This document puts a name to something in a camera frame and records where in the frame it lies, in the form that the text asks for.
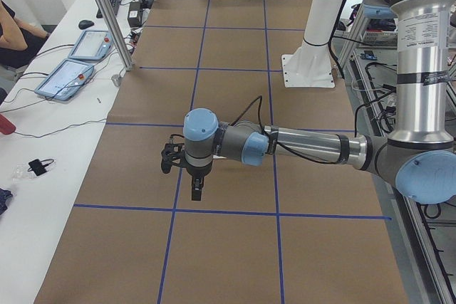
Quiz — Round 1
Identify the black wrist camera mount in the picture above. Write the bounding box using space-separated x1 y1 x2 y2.
161 134 187 174

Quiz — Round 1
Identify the clear plastic bag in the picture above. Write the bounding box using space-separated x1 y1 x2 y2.
11 164 36 182

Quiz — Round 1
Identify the aluminium frame post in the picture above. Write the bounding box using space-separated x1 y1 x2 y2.
95 0 133 71

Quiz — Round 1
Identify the black computer mouse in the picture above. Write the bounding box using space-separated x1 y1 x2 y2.
78 20 95 30

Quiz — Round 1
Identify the aluminium frame rail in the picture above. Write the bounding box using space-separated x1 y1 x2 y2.
344 48 455 303

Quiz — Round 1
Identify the dark blue cloth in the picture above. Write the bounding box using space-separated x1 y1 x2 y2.
0 188 13 214

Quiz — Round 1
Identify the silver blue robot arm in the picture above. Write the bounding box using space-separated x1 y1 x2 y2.
180 0 455 204

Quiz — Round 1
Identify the small black device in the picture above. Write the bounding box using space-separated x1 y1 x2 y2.
28 159 47 176

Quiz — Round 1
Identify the black power adapter box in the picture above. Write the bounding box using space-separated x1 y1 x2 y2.
128 1 143 28

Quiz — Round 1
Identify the red object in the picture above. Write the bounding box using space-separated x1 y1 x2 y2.
0 115 16 135

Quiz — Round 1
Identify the white perforated tray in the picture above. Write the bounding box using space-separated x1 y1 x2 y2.
362 30 398 47

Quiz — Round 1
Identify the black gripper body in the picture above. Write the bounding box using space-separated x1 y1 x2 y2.
187 164 212 179

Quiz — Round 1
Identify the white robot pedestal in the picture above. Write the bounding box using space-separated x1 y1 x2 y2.
281 0 343 88

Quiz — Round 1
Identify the lower teach pendant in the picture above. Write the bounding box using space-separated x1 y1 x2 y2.
34 58 94 101

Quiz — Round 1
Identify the teach pendant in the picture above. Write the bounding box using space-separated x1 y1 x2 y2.
68 30 112 61
34 58 94 101

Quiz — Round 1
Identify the seated person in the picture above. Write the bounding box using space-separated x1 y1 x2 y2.
1 1 50 68

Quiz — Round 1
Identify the upper teach pendant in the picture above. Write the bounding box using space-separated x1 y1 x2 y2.
68 30 112 61

